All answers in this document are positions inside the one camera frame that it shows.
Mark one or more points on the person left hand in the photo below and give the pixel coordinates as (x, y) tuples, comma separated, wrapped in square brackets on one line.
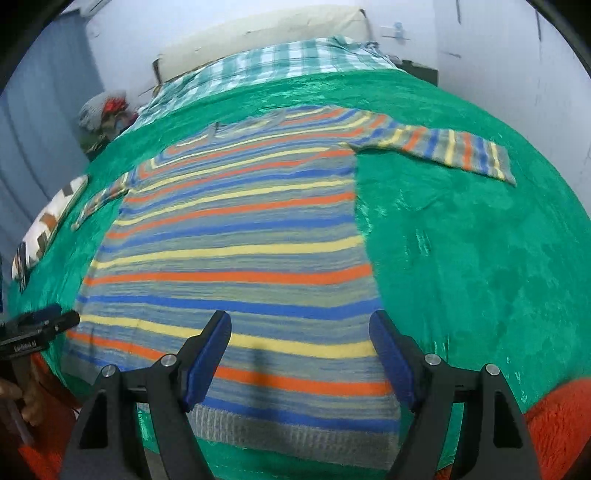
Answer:
[(20, 384)]

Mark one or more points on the dark bedside table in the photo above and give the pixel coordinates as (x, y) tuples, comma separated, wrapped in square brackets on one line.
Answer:
[(422, 72)]

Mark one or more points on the pile of clothes with red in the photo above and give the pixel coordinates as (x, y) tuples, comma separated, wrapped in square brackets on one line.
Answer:
[(103, 118)]

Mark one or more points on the multicolour striped knit sweater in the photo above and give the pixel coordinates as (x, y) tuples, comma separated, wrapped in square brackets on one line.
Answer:
[(257, 219)]

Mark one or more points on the white brown patterned pillow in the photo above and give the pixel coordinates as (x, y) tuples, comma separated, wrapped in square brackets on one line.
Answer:
[(37, 240)]

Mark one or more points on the cream padded headboard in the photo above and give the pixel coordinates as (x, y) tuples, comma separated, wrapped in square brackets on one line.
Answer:
[(258, 31)]

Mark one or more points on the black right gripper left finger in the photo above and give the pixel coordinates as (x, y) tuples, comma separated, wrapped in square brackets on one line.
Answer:
[(106, 441)]

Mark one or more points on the green white checked bedsheet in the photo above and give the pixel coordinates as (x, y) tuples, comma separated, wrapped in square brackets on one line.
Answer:
[(335, 54)]

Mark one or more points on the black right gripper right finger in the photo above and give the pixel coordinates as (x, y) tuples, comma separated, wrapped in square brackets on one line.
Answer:
[(493, 442)]

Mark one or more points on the green plush blanket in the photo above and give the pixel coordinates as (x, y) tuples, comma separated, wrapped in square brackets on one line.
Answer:
[(476, 269)]

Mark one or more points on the orange fuzzy sleeve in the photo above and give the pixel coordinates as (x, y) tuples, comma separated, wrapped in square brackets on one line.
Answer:
[(560, 428)]

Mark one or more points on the blue grey curtain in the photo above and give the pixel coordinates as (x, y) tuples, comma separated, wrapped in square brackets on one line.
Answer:
[(40, 150)]

